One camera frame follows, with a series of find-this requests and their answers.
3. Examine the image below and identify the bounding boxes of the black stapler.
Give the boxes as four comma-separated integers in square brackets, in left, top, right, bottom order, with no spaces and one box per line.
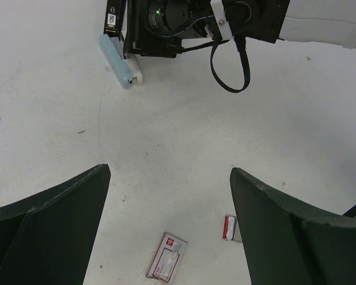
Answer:
[103,0,127,37]

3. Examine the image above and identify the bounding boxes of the black looped cable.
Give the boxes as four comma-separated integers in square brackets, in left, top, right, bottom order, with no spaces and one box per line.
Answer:
[169,35,252,94]

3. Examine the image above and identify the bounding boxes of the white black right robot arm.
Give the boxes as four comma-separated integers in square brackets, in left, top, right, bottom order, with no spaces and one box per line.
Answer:
[123,1,356,284]

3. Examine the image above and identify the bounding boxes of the light blue white stapler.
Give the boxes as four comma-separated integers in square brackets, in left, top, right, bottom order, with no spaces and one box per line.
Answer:
[99,34,143,88]

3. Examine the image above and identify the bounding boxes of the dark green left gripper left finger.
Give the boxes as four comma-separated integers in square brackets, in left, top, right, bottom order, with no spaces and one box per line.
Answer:
[0,164,111,284]

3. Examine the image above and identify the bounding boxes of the red white staple box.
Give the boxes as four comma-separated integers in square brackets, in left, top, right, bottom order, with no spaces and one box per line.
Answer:
[145,232,189,284]

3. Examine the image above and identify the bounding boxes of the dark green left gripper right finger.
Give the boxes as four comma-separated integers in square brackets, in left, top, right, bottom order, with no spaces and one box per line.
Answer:
[230,168,356,284]

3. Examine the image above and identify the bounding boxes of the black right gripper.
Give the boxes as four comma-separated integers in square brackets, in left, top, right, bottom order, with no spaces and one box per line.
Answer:
[123,1,218,58]

